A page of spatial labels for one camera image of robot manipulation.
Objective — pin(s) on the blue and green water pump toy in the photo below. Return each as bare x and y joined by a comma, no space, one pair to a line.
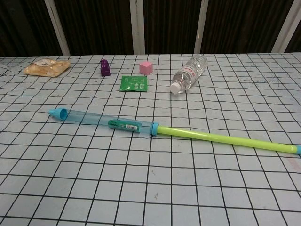
131,126

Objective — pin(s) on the clear plastic water bottle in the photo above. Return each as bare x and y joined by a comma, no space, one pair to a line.
190,71

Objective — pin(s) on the green sachet packet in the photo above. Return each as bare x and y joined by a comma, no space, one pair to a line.
134,83

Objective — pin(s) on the pink cube block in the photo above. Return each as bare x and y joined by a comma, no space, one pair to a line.
145,68

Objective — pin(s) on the purple toy block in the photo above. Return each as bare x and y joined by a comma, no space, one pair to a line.
105,68

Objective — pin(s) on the yellow snack bag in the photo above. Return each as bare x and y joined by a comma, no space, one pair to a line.
48,67

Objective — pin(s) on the white frame post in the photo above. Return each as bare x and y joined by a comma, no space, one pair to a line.
285,28
57,27
137,26
201,26

